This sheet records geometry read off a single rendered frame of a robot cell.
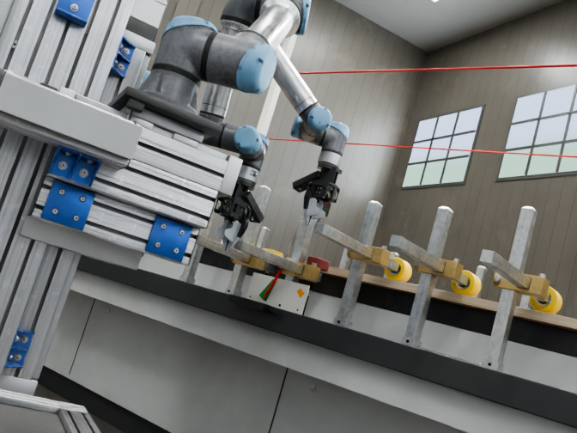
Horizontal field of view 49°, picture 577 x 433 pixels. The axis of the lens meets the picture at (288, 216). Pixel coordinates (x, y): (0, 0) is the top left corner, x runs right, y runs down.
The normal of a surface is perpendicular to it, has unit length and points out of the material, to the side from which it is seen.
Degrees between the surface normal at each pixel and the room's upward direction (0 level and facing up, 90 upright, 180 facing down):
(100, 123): 90
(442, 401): 90
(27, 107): 90
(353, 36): 90
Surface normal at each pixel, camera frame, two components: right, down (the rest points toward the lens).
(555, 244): -0.85, -0.33
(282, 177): 0.44, -0.01
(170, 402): -0.59, -0.30
